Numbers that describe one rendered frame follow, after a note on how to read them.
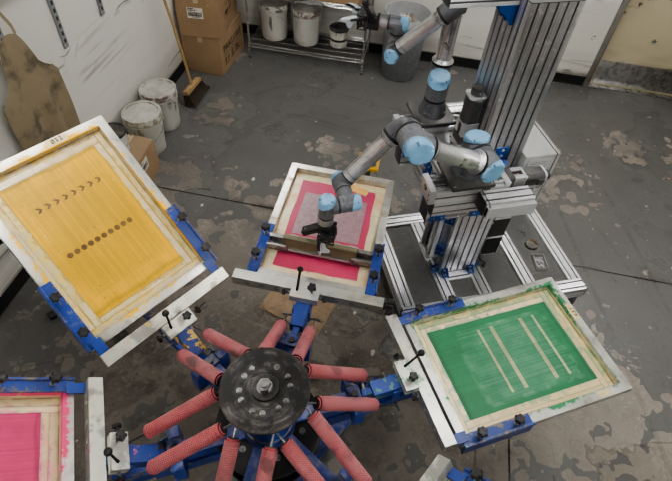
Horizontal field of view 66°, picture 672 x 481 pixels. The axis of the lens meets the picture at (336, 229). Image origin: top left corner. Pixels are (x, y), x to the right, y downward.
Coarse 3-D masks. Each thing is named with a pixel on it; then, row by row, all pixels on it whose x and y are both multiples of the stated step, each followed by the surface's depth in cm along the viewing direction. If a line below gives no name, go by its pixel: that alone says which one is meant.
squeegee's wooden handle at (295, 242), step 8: (288, 240) 244; (296, 240) 243; (304, 240) 243; (312, 240) 243; (288, 248) 248; (296, 248) 247; (304, 248) 245; (312, 248) 244; (328, 248) 242; (336, 248) 241; (344, 248) 241; (352, 248) 241; (336, 256) 245; (344, 256) 244; (352, 256) 242
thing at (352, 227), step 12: (372, 204) 276; (336, 216) 268; (348, 216) 269; (360, 216) 269; (348, 228) 263; (360, 228) 264; (336, 240) 257; (348, 240) 258; (360, 240) 258; (324, 264) 247; (336, 264) 247; (348, 264) 248; (336, 276) 243; (348, 276) 243
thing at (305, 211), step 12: (300, 192) 279; (312, 192) 279; (324, 192) 280; (300, 204) 273; (312, 204) 273; (300, 216) 267; (312, 216) 267; (288, 228) 261; (300, 228) 261; (288, 252) 251; (276, 264) 245; (288, 264) 246; (300, 264) 246; (312, 264) 247
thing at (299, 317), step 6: (300, 306) 221; (306, 306) 221; (294, 312) 218; (300, 312) 219; (306, 312) 219; (294, 318) 216; (300, 318) 217; (306, 318) 220; (294, 324) 215; (300, 324) 215; (300, 330) 217
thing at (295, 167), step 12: (300, 168) 286; (312, 168) 287; (324, 168) 287; (288, 180) 279; (360, 180) 284; (372, 180) 283; (384, 180) 284; (288, 192) 275; (276, 204) 267; (384, 204) 271; (276, 216) 261; (384, 216) 265; (384, 228) 260; (288, 276) 237; (348, 288) 234; (360, 288) 235
